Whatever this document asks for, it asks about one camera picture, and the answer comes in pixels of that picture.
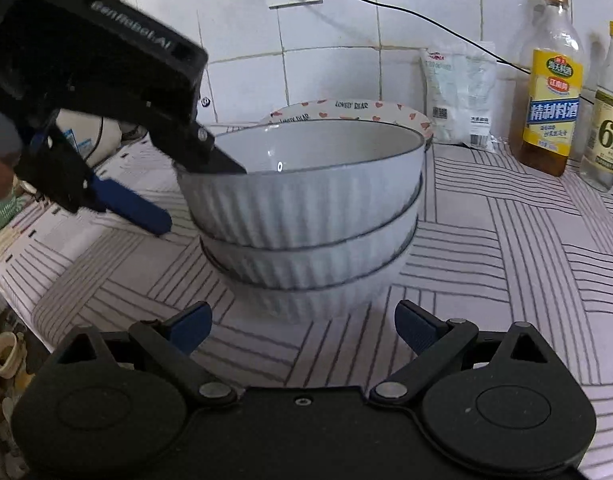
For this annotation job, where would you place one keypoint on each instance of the white rice cooker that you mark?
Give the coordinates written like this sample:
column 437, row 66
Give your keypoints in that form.
column 95, row 138

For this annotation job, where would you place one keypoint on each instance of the white ribbed bowl front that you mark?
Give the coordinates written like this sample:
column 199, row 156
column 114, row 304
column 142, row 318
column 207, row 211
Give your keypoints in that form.
column 319, row 303

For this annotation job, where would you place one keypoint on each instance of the green plastic basket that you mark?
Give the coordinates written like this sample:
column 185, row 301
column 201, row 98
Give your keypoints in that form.
column 11, row 206

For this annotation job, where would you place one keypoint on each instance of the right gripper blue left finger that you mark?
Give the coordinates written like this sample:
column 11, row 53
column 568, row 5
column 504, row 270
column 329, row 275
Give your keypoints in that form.
column 170, row 344

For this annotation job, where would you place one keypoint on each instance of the rabbit carrot pattern plate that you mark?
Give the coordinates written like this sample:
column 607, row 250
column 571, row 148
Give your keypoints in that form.
column 364, row 110

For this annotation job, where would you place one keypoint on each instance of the cooking wine bottle yellow label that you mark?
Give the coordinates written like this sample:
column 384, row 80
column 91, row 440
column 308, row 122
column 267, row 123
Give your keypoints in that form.
column 547, row 95

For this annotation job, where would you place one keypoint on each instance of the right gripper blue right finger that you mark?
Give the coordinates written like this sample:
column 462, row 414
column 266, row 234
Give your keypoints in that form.
column 439, row 348

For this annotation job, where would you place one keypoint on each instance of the white ribbed bowl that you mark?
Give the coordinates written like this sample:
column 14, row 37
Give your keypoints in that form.
column 318, row 266
column 306, row 184
column 319, row 303

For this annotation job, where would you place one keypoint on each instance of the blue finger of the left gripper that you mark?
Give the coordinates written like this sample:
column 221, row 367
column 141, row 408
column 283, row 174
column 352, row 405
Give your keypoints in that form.
column 130, row 206
column 211, row 157

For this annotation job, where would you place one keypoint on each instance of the white cup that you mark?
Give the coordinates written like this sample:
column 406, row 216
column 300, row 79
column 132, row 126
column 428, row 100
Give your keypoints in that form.
column 10, row 356

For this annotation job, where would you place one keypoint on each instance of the striped white tablecloth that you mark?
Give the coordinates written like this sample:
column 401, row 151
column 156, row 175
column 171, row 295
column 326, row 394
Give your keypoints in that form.
column 492, row 241

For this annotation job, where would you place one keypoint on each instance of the vinegar bottle yellow cap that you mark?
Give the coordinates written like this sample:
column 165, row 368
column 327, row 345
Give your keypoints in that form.
column 597, row 161

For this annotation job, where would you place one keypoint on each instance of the white salt bag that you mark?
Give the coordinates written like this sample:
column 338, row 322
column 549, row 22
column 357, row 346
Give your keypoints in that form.
column 460, row 93

